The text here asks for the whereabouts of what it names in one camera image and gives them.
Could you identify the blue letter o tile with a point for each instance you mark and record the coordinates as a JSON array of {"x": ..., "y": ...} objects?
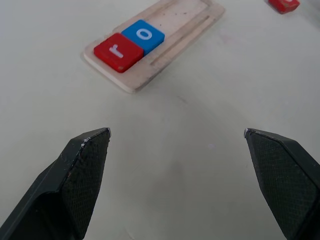
[{"x": 143, "y": 36}]

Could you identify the wooden letter tray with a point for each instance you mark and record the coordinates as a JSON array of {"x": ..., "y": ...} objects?
[{"x": 175, "y": 32}]

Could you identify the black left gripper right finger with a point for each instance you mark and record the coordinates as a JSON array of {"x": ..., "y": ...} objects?
[{"x": 282, "y": 180}]

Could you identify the red letter r tile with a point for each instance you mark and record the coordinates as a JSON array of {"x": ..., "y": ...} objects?
[{"x": 118, "y": 52}]

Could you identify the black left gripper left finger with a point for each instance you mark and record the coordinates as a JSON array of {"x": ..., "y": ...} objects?
[{"x": 62, "y": 187}]

